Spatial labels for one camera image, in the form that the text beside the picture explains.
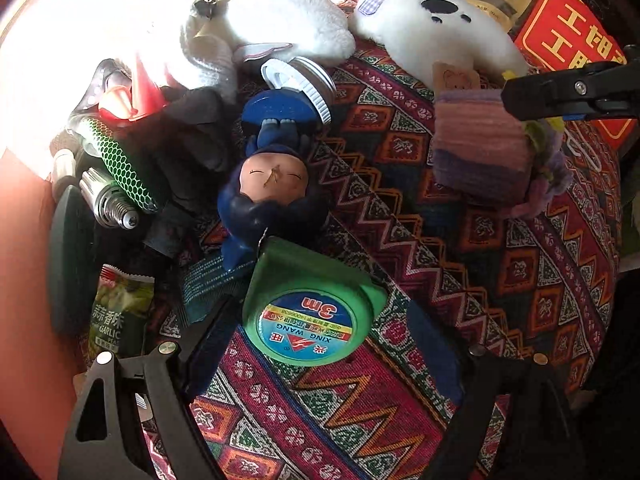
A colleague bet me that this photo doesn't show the tan bear print tag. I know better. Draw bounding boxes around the tan bear print tag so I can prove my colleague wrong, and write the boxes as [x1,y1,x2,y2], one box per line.
[432,60,479,97]

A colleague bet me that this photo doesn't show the red sign with yellow characters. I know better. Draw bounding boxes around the red sign with yellow characters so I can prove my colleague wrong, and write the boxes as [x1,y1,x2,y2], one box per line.
[514,0,640,147]

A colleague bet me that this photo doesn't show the black sock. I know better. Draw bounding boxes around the black sock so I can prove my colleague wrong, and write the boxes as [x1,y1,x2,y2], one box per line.
[142,86,237,257]
[79,115,163,214]

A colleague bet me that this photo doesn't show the green tape measure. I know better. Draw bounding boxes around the green tape measure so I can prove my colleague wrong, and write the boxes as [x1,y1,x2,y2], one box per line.
[242,235,388,361]

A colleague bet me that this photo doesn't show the blue doll figurine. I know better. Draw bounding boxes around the blue doll figurine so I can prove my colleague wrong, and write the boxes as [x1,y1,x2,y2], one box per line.
[217,90,331,281]

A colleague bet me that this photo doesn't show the silver screw light bulb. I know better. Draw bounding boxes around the silver screw light bulb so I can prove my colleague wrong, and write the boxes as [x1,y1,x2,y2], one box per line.
[79,167,141,231]

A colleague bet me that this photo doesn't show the green snack packet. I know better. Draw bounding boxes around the green snack packet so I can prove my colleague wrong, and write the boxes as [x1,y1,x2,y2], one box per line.
[86,264,157,362]

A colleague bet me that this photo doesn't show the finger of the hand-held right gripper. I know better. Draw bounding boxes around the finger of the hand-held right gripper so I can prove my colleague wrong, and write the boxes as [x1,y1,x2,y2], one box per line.
[502,57,640,122]

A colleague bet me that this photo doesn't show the small white cylinder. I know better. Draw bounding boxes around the small white cylinder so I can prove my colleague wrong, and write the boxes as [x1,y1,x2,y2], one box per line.
[51,149,77,182]

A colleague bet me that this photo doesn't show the dark green oval object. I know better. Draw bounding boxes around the dark green oval object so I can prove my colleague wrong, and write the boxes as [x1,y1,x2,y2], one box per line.
[46,185,97,337]

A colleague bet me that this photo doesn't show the white plush toy black spots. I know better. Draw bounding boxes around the white plush toy black spots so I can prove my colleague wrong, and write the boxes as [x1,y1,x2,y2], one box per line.
[349,0,530,81]

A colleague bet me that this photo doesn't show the glass jar with white lid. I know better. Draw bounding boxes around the glass jar with white lid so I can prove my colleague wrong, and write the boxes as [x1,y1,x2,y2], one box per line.
[260,57,337,123]

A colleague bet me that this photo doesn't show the purple knitted pouch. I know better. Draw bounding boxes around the purple knitted pouch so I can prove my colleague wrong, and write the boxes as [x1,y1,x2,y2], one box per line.
[431,87,572,218]

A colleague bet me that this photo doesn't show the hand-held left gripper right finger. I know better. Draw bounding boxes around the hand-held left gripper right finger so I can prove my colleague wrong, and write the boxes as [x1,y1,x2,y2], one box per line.
[404,305,586,480]

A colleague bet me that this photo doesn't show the white plush toy closed eyes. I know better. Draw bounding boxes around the white plush toy closed eyes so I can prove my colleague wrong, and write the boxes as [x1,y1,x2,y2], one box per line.
[220,0,357,66]

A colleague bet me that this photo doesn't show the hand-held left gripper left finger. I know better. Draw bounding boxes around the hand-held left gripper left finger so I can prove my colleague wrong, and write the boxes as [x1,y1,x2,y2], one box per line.
[57,292,251,480]

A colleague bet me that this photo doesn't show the red plastic cone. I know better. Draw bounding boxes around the red plastic cone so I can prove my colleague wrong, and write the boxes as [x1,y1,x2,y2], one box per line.
[99,52,169,123]

